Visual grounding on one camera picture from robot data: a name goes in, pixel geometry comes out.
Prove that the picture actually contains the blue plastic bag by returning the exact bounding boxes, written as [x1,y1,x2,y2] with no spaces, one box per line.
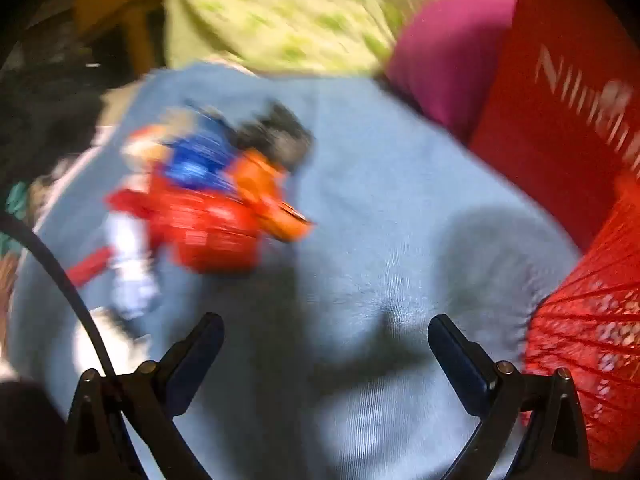
[160,110,241,193]

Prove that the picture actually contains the black cable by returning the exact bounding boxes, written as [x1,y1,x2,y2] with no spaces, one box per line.
[0,212,118,378]

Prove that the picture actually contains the green clover quilt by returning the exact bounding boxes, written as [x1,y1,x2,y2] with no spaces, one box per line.
[155,0,521,76]

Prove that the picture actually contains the black plastic bag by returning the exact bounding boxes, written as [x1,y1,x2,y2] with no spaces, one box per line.
[235,102,313,168]

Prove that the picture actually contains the red fabric bag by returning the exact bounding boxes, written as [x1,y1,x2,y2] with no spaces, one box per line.
[105,170,261,276]

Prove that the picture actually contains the magenta pillow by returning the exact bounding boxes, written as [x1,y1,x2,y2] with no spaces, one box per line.
[385,0,518,143]

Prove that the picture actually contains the dark fluffy cloth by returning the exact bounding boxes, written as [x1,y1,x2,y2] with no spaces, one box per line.
[0,75,106,181]

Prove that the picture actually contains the red paper bag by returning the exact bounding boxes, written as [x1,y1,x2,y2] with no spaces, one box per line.
[470,0,640,251]

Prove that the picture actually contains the white plastic wrapper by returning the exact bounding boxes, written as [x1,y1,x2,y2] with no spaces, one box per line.
[107,210,161,321]

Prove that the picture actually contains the blue cloth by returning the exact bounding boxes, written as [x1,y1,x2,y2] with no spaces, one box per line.
[10,62,583,480]

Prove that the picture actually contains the teal cloth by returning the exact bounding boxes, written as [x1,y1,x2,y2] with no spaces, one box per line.
[5,180,31,221]

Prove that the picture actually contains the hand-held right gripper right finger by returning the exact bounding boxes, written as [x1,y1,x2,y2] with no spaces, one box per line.
[427,314,593,480]

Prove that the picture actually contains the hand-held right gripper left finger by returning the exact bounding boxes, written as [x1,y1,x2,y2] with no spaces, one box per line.
[62,311,226,480]

